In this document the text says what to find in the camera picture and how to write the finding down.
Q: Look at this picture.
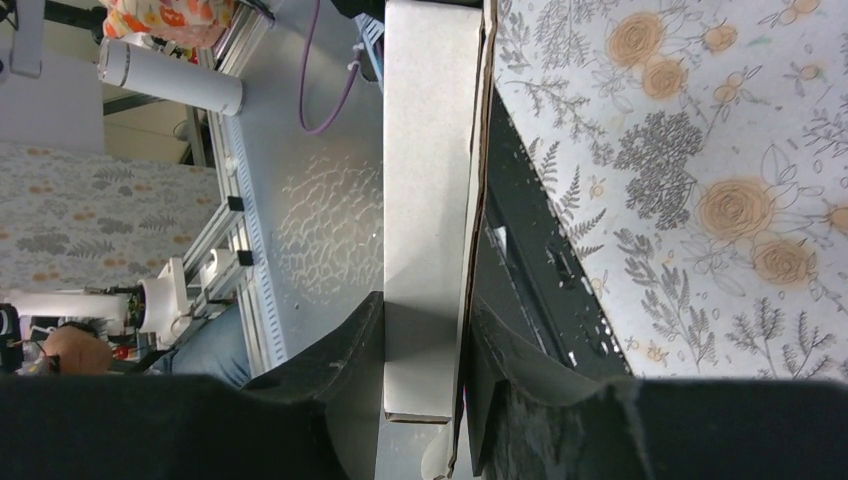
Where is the floral patterned table cloth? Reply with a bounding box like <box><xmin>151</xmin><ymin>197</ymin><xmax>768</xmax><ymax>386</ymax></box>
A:
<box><xmin>496</xmin><ymin>1</ymin><xmax>847</xmax><ymax>381</ymax></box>

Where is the white cardboard paper box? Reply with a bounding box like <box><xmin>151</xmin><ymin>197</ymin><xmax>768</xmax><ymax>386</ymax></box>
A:
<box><xmin>383</xmin><ymin>1</ymin><xmax>496</xmax><ymax>479</ymax></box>

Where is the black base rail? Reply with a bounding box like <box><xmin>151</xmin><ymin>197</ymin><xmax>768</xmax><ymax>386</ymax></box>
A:
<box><xmin>476</xmin><ymin>94</ymin><xmax>631</xmax><ymax>379</ymax></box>

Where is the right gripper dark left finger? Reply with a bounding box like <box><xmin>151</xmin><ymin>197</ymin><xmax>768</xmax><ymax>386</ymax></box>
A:
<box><xmin>1</xmin><ymin>291</ymin><xmax>384</xmax><ymax>479</ymax></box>

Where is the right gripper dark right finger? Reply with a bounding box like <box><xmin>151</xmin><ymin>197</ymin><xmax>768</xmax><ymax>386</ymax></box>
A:
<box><xmin>467</xmin><ymin>309</ymin><xmax>847</xmax><ymax>479</ymax></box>

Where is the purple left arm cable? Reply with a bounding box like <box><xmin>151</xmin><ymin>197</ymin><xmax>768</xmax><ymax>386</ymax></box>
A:
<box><xmin>294</xmin><ymin>0</ymin><xmax>366</xmax><ymax>137</ymax></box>

